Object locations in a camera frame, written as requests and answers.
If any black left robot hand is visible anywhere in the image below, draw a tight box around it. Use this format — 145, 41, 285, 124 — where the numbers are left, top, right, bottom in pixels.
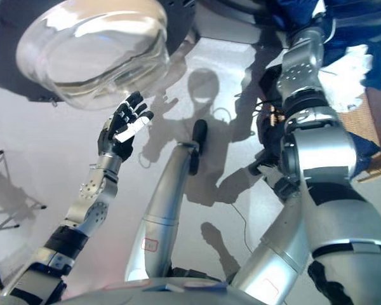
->
97, 91, 155, 163

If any navy blue garment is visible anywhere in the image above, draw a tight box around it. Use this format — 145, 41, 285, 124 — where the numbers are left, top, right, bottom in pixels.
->
269, 0, 381, 90

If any brown wicker laundry basket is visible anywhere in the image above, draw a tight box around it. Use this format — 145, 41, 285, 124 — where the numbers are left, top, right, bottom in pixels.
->
335, 85, 381, 184

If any silver left robot leg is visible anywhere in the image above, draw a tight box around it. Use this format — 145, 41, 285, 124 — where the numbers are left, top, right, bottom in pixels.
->
124, 141, 200, 284

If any silver robot leg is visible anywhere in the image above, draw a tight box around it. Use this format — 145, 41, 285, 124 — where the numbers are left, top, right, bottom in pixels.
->
229, 177, 312, 305
124, 141, 200, 284

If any black left robot foot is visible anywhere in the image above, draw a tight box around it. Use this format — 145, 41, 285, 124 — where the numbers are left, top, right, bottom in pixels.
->
187, 119, 209, 176

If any round glass washer door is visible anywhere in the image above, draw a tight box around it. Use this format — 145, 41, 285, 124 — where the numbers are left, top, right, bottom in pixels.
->
0, 0, 201, 111

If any black garment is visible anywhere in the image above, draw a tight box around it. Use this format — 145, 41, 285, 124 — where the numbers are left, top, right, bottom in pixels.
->
256, 67, 288, 154

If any silver robot torso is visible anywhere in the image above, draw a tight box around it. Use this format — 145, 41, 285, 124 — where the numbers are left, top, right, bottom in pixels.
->
58, 275, 295, 305

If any silver right robot leg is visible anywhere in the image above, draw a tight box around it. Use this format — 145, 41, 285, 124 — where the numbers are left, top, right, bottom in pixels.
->
229, 177, 312, 305

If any white garment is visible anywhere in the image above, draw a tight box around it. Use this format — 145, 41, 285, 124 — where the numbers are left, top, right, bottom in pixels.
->
323, 43, 373, 112

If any thin floor cable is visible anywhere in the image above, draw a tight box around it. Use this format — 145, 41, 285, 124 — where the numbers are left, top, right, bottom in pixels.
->
208, 106, 253, 252

